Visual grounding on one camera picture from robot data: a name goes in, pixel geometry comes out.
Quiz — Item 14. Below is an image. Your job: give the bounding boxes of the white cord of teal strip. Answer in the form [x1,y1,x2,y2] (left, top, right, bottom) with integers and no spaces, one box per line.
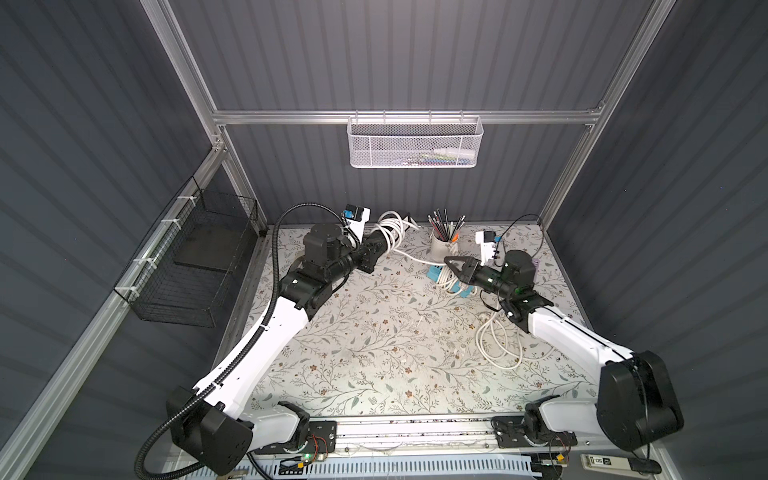
[434,269,478,298]

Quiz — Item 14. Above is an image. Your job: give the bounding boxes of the white wire mesh basket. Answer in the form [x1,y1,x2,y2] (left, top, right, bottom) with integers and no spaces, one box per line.
[346,115,484,169]

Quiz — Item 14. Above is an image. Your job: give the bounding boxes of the teal power strip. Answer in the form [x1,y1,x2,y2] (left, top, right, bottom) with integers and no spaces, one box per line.
[427,265,476,298]

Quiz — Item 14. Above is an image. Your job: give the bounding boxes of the white cord of black strip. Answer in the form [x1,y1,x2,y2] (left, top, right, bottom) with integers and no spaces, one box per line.
[375,209,448,266]

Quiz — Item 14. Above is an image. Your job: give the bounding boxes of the black corrugated cable hose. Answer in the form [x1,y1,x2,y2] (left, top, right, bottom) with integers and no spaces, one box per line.
[133,202,358,480]

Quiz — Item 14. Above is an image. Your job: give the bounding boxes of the black power strip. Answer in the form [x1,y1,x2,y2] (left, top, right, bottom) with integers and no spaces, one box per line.
[371,211,419,252]

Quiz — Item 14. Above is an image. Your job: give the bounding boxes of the white label device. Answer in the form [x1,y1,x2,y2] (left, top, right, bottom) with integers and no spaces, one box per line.
[580,454,662,479]

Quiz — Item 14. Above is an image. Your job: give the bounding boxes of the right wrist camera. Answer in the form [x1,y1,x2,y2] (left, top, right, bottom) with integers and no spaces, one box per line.
[475,230,498,266]

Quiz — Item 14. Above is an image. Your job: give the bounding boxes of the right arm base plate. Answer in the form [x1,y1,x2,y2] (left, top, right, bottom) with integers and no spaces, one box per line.
[491,415,578,449]

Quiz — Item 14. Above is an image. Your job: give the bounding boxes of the black wire basket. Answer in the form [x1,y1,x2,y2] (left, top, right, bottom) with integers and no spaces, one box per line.
[114,184,262,328]

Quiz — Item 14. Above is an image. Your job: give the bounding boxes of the white slotted cable duct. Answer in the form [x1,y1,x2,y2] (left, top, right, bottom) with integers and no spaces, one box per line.
[179,454,535,480]

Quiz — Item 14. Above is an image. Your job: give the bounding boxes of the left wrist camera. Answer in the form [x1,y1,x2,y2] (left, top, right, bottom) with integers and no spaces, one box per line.
[342,204,370,241]

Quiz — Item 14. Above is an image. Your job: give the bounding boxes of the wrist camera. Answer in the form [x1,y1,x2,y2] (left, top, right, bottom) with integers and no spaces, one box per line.
[475,230,498,266]
[342,204,370,241]

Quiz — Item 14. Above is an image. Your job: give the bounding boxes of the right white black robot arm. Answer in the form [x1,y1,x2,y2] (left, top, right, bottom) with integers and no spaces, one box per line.
[444,250,685,451]

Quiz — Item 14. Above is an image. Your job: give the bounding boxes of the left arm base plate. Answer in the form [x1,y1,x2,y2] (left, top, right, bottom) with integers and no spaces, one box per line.
[254,420,338,455]

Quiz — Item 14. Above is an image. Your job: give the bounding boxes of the bundle of pens and pencils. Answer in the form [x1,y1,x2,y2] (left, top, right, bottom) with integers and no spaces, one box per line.
[428,209,466,243]

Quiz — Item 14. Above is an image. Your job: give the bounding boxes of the white pen cup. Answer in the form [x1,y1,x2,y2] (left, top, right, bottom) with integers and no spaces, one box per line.
[429,234,459,264]

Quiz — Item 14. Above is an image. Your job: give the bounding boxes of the white cord of purple strip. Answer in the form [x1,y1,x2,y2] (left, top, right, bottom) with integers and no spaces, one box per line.
[475,308,556,370]

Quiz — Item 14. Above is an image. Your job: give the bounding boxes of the floral table mat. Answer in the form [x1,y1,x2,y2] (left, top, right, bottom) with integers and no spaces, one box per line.
[246,227,597,417]

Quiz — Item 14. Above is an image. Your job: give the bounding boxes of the markers in white basket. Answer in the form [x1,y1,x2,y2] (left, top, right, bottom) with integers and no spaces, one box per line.
[395,147,477,167]

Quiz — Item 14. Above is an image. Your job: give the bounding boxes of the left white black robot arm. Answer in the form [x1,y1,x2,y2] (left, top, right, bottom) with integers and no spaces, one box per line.
[167,224,389,478]

